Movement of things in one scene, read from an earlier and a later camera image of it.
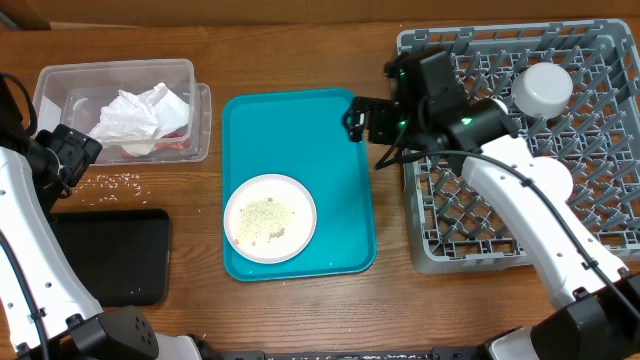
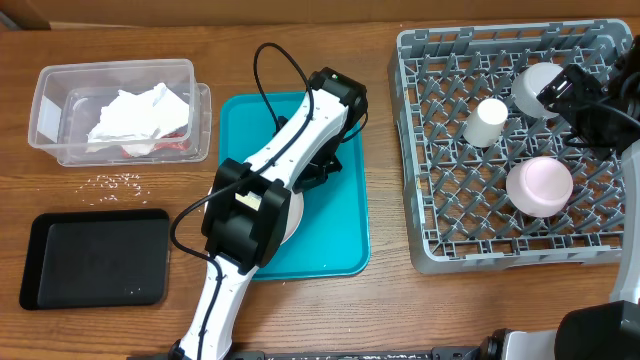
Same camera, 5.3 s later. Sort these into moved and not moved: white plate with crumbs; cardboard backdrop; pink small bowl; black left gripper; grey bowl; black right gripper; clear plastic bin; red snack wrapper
Moved: black right gripper; white plate with crumbs; black left gripper
Not moved: grey bowl; red snack wrapper; cardboard backdrop; clear plastic bin; pink small bowl
